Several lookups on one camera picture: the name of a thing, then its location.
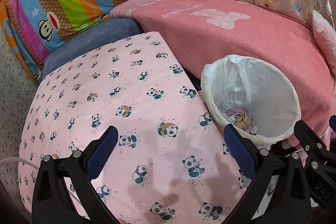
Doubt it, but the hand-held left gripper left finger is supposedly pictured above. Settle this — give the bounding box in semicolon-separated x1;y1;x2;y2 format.
31;126;120;224

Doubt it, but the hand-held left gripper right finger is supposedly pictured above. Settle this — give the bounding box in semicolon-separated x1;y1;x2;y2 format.
224;124;312;224

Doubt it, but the beige cloth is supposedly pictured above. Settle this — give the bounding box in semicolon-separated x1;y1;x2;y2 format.
234;112;253;132

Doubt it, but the purple cloth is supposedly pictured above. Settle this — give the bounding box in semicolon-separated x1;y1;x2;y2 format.
226;107;246;117

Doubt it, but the white bag lined trash bin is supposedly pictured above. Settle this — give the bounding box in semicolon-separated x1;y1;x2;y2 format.
201;55;302;149

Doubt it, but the pink panda print sheet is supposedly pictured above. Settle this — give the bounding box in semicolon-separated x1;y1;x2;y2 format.
18;32;263;224

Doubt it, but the pink floral pillow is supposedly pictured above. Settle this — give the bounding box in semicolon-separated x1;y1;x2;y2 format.
312;9;336;71

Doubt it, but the blue sofa cushion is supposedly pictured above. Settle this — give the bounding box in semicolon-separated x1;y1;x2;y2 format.
38;17;143;83

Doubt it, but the pink fleece blanket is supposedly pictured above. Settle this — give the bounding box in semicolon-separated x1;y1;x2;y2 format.
109;0;336;159

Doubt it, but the white cable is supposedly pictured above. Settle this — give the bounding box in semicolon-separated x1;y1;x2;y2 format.
0;157;76;198

